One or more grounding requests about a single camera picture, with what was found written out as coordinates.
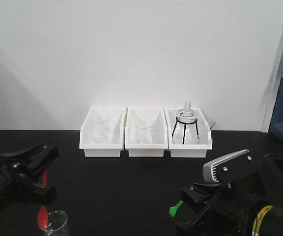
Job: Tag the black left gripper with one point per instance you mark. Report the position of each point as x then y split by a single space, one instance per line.
18 176

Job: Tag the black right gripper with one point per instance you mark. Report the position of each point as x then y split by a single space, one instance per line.
232 202

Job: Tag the green plastic spoon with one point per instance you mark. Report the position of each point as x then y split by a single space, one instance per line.
181 209

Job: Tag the red plastic spoon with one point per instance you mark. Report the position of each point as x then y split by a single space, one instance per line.
42 218

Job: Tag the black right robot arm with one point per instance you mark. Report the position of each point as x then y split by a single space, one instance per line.
268 200

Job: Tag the front left glass beaker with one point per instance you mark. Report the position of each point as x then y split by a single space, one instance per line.
57 224

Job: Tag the right white plastic bin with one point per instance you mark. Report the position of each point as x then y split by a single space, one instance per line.
191 148

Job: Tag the white plastic bin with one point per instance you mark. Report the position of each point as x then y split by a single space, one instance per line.
191 148
115 143
159 132

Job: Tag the glass beaker in left bin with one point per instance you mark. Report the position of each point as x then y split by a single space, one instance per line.
100 128

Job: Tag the glass beaker in bin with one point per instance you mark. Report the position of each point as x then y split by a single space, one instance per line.
100 128
144 131

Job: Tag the left white plastic bin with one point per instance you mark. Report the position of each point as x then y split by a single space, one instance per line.
115 143

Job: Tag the round glass flask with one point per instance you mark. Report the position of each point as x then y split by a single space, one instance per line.
186 112

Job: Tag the glass measuring cylinder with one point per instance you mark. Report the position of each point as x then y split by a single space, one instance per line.
209 126

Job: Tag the middle white plastic bin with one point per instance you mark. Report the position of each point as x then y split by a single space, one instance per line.
159 132

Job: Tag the glass beaker in middle bin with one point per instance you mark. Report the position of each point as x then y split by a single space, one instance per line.
144 131

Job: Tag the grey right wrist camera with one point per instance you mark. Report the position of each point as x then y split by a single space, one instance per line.
232 167

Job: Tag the black wire tripod stand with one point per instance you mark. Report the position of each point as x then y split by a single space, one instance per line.
184 125

